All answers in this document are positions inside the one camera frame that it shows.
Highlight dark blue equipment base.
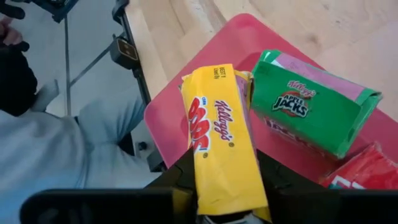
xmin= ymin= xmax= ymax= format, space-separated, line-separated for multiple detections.
xmin=30 ymin=0 xmax=79 ymax=24

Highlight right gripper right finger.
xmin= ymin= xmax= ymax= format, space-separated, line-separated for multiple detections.
xmin=256 ymin=149 xmax=398 ymax=224

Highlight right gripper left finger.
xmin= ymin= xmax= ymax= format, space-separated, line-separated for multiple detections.
xmin=20 ymin=147 xmax=198 ymax=224

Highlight black frame corner box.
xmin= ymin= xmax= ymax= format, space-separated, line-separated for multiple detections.
xmin=109 ymin=34 xmax=140 ymax=70

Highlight pink plastic bin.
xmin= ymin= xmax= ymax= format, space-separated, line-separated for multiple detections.
xmin=143 ymin=12 xmax=398 ymax=190

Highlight red Froot Loops box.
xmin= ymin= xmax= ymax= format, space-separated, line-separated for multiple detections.
xmin=320 ymin=141 xmax=398 ymax=190

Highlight person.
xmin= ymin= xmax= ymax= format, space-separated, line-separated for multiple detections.
xmin=0 ymin=43 xmax=162 ymax=224

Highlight yellow Corn Pops box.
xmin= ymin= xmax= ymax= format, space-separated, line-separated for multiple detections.
xmin=180 ymin=63 xmax=273 ymax=223

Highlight green Apple Jacks box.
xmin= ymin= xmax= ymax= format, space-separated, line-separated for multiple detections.
xmin=250 ymin=49 xmax=383 ymax=160

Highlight person's hand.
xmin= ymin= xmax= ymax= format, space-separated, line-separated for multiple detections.
xmin=0 ymin=15 xmax=24 ymax=47

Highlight black table frame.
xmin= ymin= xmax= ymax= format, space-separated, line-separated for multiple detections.
xmin=111 ymin=0 xmax=167 ymax=174

